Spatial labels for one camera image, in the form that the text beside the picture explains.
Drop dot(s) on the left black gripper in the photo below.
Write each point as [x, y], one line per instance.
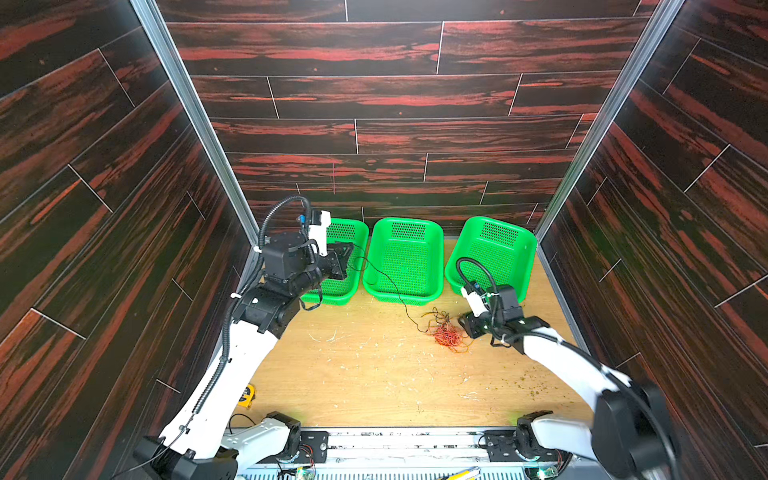
[336, 264]

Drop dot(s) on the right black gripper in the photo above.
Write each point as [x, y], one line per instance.
[475, 324]

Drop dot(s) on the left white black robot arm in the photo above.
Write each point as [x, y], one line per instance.
[197, 444]

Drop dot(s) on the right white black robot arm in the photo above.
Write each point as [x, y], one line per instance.
[630, 433]

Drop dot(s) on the middle green plastic basket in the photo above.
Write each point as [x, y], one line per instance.
[405, 261]

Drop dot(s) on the right green plastic basket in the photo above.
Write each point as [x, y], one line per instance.
[507, 251]

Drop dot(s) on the yellow pencil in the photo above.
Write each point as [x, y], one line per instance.
[466, 474]

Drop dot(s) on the yellow tape measure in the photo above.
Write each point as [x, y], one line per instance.
[246, 399]

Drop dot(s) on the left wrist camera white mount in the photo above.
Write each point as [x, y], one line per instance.
[317, 224]

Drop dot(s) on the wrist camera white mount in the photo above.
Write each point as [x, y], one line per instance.
[317, 224]
[478, 299]

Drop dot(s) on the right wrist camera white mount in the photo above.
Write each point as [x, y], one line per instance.
[478, 299]

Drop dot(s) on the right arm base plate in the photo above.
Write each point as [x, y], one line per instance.
[510, 447]

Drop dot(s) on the aluminium front rail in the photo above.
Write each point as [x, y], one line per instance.
[417, 453]

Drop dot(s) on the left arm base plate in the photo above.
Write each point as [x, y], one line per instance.
[310, 447]

